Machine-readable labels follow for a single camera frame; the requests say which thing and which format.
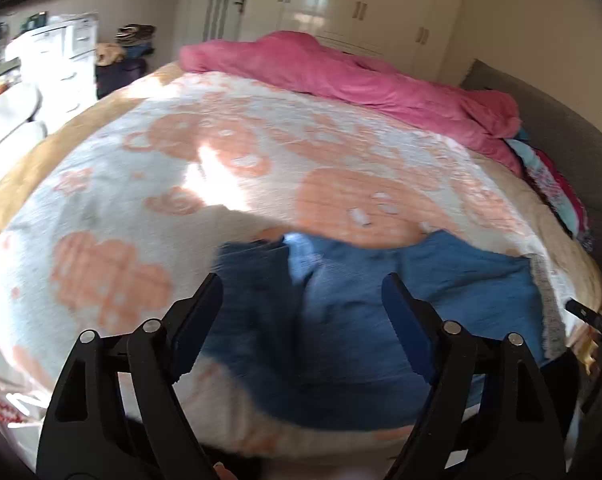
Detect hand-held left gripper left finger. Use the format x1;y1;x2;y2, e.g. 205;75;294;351
36;272;224;480

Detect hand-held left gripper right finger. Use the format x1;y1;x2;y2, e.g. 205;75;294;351
381;272;566;480

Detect blue denim pants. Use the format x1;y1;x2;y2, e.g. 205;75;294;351
201;230;546;431

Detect white and orange printed blanket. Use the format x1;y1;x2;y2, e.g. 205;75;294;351
0;70;569;461

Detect stack of colourful folded clothes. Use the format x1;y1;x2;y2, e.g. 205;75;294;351
503;127;596;253

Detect grey padded headboard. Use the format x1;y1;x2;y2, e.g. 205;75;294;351
461;58;602;281

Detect red and white patterned cloth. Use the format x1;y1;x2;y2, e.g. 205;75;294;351
0;390;44;428

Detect pink duvet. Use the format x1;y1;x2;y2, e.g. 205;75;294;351
177;30;524;178

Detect dark purple suitcase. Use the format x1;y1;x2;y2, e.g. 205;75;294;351
95;57;149;100

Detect white padded chair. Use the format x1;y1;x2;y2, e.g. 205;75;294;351
0;82;48;163

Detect white drawer cabinet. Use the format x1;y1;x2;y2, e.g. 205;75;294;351
6;12;99;136

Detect pile of loose clothes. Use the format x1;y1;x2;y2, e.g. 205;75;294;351
95;24;157;66

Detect white door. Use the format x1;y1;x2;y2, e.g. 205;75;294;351
181;0;282;53

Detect white wardrobe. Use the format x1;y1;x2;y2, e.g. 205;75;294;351
276;0;469;81

